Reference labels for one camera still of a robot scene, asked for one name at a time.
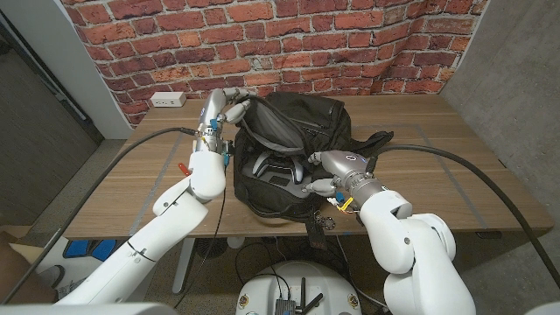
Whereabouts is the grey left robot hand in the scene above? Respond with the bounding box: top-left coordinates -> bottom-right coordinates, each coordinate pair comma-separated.
194,87 -> 257,154

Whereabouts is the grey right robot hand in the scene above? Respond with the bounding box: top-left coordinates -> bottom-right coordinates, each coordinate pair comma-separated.
302,150 -> 387,207

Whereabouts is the white game controller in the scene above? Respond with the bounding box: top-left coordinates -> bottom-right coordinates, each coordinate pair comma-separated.
252,151 -> 305,185

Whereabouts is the black backpack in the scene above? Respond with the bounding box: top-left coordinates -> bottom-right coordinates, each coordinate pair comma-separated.
233,91 -> 395,222

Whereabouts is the white power strip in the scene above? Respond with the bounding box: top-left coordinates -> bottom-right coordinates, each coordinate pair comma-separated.
150,91 -> 187,109

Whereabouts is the black leather luggage tag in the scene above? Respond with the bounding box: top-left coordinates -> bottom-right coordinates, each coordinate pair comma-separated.
304,218 -> 328,251

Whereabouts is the red brick printed backdrop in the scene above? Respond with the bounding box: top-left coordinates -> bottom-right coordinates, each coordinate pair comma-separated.
60,0 -> 489,128

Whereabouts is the dark round disc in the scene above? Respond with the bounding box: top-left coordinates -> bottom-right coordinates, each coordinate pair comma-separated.
194,238 -> 228,260

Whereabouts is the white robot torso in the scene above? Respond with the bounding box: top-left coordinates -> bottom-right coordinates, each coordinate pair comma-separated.
234,261 -> 363,315

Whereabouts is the grey computer box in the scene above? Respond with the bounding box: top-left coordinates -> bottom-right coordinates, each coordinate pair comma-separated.
274,298 -> 297,315

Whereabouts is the white table leg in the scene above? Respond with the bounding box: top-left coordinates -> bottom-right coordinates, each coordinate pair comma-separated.
171,237 -> 196,295

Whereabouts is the blue floor object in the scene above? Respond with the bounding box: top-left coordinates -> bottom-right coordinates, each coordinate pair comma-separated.
63,239 -> 118,263

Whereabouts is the dark grey door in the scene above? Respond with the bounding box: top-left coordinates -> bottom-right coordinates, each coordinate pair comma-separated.
0,21 -> 106,227

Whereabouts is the grey sneaker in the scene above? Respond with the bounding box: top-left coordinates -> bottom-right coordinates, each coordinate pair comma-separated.
37,264 -> 88,301

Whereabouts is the brown cardboard box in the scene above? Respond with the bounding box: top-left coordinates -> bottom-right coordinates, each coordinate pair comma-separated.
0,225 -> 58,305

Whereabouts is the metal keychain charm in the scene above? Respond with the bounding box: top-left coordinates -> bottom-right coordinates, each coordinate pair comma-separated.
314,212 -> 337,231

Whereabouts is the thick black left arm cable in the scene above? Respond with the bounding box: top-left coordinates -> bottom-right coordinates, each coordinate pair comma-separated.
2,126 -> 200,305

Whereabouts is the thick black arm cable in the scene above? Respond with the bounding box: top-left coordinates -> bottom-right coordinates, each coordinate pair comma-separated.
365,143 -> 560,290
2,126 -> 200,305

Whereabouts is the white floor cable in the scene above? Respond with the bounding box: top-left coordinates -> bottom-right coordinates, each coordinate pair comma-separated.
335,235 -> 387,308

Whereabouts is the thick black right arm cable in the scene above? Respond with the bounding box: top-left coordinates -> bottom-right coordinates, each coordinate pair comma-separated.
365,143 -> 560,290

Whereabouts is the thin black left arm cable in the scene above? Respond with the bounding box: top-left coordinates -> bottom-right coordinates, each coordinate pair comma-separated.
173,164 -> 228,310

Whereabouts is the black floor cable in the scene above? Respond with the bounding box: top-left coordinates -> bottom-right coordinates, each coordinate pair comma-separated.
234,242 -> 292,303

